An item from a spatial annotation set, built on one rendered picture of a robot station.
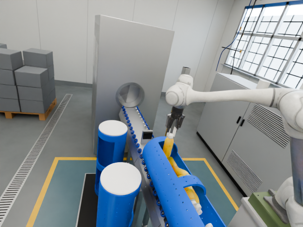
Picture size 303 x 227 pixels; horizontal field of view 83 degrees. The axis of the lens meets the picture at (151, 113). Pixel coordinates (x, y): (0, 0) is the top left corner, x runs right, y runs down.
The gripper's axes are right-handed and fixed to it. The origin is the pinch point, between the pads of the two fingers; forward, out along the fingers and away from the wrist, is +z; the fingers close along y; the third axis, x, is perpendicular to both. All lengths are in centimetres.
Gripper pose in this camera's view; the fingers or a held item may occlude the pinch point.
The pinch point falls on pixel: (171, 132)
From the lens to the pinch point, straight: 123.4
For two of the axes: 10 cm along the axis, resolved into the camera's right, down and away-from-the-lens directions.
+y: -9.3, -0.2, -3.5
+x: 3.1, 4.6, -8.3
